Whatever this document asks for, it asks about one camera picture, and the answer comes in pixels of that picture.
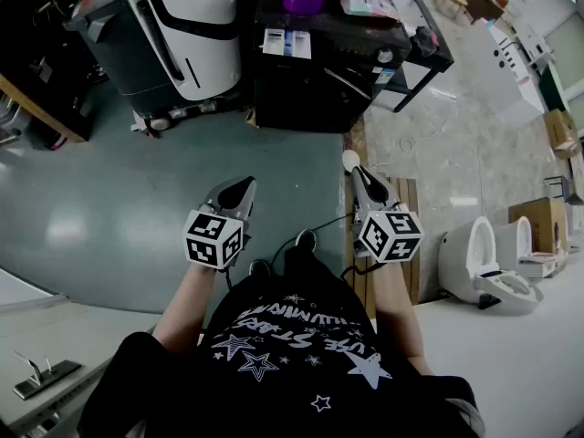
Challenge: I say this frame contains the person's right shoe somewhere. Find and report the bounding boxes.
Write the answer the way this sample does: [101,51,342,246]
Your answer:
[295,228,319,251]

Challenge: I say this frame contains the wooden slatted pallet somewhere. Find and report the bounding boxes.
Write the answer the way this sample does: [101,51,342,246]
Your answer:
[344,176,421,305]

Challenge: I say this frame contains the white and blue plastic box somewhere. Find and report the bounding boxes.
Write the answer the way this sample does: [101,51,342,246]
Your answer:
[262,27,314,60]

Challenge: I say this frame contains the black cloth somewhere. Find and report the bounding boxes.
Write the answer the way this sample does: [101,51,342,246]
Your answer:
[409,25,442,57]

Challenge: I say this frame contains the black stool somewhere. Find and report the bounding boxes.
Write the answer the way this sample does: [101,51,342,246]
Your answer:
[543,175,571,199]

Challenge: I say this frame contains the black star print shirt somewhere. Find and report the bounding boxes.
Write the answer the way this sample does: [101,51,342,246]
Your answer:
[76,244,487,438]

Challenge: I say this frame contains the thin black cable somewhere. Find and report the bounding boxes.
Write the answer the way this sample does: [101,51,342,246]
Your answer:
[268,214,359,266]

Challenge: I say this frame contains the small cardboard box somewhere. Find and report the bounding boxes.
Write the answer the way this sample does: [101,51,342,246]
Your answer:
[543,109,584,160]

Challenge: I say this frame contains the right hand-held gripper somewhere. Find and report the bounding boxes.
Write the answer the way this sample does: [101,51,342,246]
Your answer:
[350,165,426,265]

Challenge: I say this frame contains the person's right forearm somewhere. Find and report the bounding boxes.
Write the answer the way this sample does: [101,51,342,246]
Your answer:
[371,260,434,378]

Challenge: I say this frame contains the black metal table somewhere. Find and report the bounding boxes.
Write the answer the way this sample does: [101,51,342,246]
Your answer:
[387,0,456,114]

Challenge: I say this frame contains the white floor cable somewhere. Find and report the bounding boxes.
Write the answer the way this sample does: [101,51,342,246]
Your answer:
[399,102,453,153]

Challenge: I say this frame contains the person's left forearm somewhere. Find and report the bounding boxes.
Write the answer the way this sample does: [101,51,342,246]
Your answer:
[151,262,227,358]

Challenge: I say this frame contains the large white and grey machine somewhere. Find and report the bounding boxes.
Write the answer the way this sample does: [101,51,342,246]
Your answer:
[62,0,244,139]

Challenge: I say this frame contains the metal stand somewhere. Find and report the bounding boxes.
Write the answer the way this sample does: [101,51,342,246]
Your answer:
[12,349,83,401]

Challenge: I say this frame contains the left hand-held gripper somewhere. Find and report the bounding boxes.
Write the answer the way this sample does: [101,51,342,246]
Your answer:
[182,175,257,272]

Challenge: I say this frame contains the white toilet with pink seat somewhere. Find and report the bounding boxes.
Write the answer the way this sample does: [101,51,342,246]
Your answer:
[495,215,569,280]

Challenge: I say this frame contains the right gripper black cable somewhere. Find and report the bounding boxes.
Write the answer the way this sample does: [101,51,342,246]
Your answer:
[340,262,382,287]

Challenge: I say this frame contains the white cabinet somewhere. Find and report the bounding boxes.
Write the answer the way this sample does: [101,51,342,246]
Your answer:
[485,19,548,114]

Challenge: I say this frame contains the large cardboard box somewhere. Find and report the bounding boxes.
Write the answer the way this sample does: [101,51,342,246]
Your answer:
[508,197,570,257]

